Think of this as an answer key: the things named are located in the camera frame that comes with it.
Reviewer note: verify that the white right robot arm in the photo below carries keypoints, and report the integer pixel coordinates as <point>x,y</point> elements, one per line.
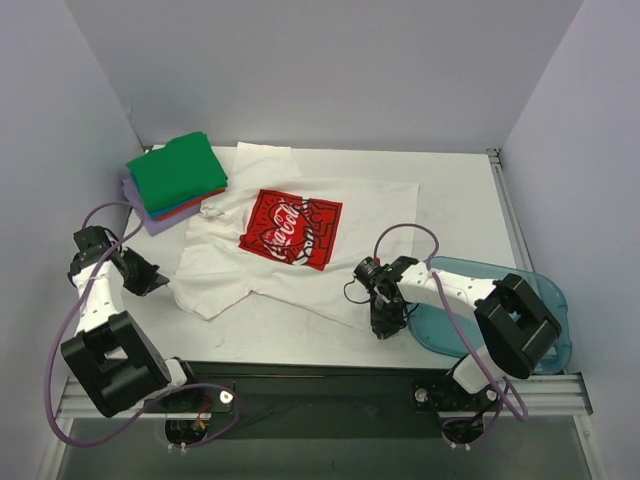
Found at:
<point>503,323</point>

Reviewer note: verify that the teal plastic bin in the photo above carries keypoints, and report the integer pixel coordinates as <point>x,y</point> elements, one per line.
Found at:
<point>431,327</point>

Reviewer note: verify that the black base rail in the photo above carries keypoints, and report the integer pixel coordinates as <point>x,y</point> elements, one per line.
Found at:
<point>301,402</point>

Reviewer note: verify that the orange folded t-shirt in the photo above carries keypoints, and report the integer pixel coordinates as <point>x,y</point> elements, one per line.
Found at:
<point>196,201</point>

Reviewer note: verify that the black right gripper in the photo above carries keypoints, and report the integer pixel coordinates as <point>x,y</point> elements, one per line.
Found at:
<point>385,314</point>

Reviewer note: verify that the blue folded t-shirt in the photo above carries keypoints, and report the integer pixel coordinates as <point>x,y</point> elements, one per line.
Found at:
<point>168,212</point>

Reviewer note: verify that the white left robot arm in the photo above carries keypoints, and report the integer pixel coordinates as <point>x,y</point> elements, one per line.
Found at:
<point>109,354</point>

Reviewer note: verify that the aluminium frame rail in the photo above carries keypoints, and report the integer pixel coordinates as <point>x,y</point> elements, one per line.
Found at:
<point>459,200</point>

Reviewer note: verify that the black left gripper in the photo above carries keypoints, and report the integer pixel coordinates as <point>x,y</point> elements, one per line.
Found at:
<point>141,275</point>

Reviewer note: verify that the white t-shirt red print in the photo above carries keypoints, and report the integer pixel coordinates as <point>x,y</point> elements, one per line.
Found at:
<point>291,238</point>

